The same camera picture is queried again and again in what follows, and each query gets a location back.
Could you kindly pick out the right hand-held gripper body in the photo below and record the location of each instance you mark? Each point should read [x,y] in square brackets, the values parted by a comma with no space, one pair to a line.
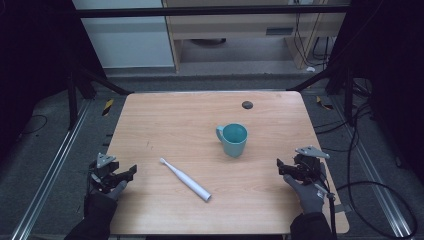
[308,162]

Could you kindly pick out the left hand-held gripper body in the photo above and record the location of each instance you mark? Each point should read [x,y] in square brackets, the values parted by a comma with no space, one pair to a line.
[104,168]

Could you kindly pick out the white electric toothbrush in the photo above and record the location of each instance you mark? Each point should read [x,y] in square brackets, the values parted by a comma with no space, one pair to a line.
[186,180]

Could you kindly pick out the teal cup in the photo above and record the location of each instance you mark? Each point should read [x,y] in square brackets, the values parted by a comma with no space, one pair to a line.
[233,138]

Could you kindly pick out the person's left hand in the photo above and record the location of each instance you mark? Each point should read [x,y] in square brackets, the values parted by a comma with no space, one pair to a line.
[117,192]

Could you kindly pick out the person's right hand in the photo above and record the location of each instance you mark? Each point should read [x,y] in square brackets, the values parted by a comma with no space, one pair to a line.
[308,195]

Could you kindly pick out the yellow black striped tape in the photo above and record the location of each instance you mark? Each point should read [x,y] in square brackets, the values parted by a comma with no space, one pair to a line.
[107,107]
[324,103]

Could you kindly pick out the round grey table grommet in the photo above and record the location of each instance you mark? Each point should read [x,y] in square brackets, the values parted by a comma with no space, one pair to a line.
[247,105]

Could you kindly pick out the black metal stand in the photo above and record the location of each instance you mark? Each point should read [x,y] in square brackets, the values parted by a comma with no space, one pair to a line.
[80,86]
[336,83]

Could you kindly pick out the white cabinet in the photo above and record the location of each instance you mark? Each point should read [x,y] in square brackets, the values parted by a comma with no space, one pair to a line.
[126,36]

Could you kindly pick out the wooden desk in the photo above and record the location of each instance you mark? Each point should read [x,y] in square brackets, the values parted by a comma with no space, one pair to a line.
[230,30]

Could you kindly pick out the aluminium floor rail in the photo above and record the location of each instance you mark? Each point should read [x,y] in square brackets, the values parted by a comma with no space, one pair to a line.
[50,170]
[373,170]

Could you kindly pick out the black metal frame bar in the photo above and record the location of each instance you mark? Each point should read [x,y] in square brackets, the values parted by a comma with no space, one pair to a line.
[210,10]

